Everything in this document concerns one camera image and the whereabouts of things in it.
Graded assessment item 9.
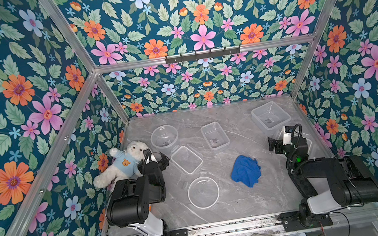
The round clear lunch box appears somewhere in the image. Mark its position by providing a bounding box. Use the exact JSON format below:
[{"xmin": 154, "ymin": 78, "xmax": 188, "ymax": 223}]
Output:
[{"xmin": 150, "ymin": 125, "xmax": 179, "ymax": 155}]

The square clear lunch box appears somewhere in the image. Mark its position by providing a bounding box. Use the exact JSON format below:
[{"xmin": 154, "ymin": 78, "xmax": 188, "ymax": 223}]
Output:
[{"xmin": 251, "ymin": 101, "xmax": 291, "ymax": 132}]

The rectangular clear box lid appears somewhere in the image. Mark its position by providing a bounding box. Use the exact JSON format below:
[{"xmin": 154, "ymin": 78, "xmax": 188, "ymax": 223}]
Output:
[{"xmin": 171, "ymin": 146, "xmax": 203, "ymax": 175}]

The blue cleaning cloth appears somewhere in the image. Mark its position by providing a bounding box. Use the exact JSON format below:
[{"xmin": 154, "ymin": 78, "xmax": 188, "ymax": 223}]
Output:
[{"xmin": 231, "ymin": 155, "xmax": 262, "ymax": 188}]

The round clear box lid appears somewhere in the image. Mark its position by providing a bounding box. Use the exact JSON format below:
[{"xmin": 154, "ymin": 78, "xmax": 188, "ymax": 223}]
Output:
[{"xmin": 187, "ymin": 176, "xmax": 220, "ymax": 209}]

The rectangular clear lunch box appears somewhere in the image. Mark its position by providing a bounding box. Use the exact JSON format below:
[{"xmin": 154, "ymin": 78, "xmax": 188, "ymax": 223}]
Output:
[{"xmin": 200, "ymin": 121, "xmax": 231, "ymax": 151}]

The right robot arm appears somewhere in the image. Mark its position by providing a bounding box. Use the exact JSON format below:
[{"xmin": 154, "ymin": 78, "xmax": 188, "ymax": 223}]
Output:
[{"xmin": 268, "ymin": 135, "xmax": 378, "ymax": 224}]

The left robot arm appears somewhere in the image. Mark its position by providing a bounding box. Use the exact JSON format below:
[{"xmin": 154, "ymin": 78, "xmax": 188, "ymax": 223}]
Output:
[{"xmin": 106, "ymin": 150, "xmax": 170, "ymax": 236}]

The white teddy bear blue shirt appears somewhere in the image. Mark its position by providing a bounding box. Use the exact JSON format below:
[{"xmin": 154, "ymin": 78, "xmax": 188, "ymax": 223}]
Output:
[{"xmin": 93, "ymin": 141, "xmax": 149, "ymax": 189}]

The pink doll orange outfit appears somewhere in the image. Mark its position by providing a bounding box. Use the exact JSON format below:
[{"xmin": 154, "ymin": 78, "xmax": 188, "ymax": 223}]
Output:
[{"xmin": 99, "ymin": 208, "xmax": 106, "ymax": 230}]

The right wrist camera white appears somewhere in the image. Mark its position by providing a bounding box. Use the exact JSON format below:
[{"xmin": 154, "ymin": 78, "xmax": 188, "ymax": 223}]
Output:
[{"xmin": 282, "ymin": 125, "xmax": 293, "ymax": 145}]

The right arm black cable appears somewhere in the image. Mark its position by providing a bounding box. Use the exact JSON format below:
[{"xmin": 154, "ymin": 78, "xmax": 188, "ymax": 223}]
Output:
[{"xmin": 329, "ymin": 208, "xmax": 353, "ymax": 236}]

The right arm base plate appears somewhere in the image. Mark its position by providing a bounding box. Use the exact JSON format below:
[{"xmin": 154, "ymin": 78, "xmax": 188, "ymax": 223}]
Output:
[{"xmin": 277, "ymin": 211, "xmax": 333, "ymax": 232}]

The aluminium front rail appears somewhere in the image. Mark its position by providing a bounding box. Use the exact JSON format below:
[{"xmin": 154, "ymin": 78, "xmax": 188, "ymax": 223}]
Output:
[{"xmin": 122, "ymin": 197, "xmax": 378, "ymax": 236}]

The black hook rail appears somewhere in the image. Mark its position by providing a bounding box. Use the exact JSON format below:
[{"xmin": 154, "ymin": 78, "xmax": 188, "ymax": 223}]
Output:
[{"xmin": 164, "ymin": 46, "xmax": 241, "ymax": 64}]

